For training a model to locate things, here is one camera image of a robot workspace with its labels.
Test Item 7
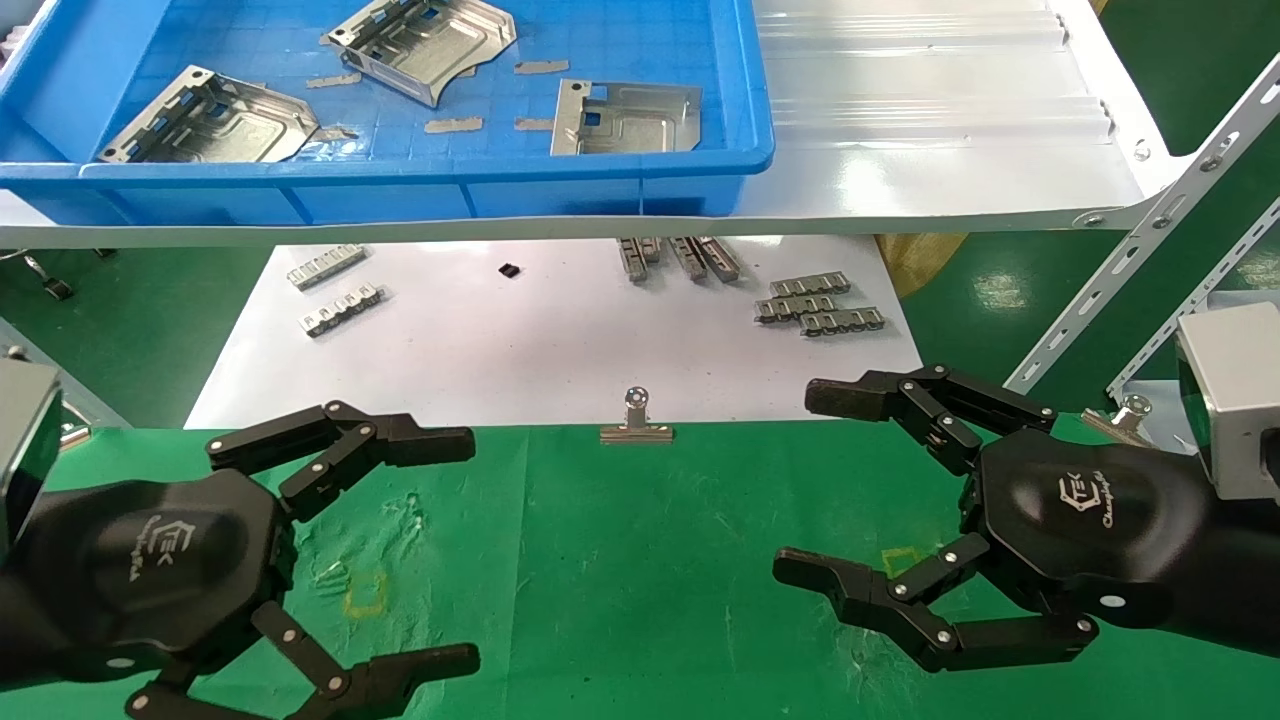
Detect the white perforated angle beam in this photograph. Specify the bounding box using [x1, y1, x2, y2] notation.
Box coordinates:
[1003, 50, 1280, 393]
[1105, 195, 1280, 403]

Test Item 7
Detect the blue plastic bin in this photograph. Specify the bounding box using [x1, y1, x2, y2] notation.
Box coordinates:
[0, 0, 776, 227]

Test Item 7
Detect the green table cloth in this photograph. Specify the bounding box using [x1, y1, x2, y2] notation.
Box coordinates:
[0, 420, 1280, 720]

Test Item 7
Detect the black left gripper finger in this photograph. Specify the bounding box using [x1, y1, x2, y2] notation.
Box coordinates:
[207, 401, 477, 522]

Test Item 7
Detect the white paper sheet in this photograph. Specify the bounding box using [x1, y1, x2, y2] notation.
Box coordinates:
[185, 237, 923, 429]

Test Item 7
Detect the white shelf board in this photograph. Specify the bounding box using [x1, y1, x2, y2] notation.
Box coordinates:
[0, 0, 1196, 249]

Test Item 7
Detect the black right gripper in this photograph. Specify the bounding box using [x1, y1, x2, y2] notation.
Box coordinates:
[773, 364, 1233, 673]

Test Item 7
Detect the aluminium frame rail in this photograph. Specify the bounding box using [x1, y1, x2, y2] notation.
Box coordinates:
[0, 318, 131, 429]

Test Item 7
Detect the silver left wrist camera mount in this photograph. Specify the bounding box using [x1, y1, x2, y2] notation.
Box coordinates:
[0, 358, 63, 556]

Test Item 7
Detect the brown yellow bag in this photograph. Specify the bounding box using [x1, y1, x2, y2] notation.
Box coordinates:
[875, 233, 969, 299]

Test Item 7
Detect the black caster wheel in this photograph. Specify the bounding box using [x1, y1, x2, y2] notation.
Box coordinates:
[22, 253, 74, 301]

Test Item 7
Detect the white ribbed plastic sheet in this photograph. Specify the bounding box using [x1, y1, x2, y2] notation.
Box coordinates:
[750, 0, 1116, 151]

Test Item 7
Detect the stamped sheet metal part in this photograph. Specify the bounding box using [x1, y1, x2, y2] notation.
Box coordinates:
[95, 66, 321, 163]
[550, 79, 703, 156]
[320, 0, 518, 108]

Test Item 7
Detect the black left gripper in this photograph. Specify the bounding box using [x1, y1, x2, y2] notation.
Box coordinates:
[18, 468, 482, 720]

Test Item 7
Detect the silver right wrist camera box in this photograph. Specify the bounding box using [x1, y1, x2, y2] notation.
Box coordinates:
[1175, 303, 1280, 501]

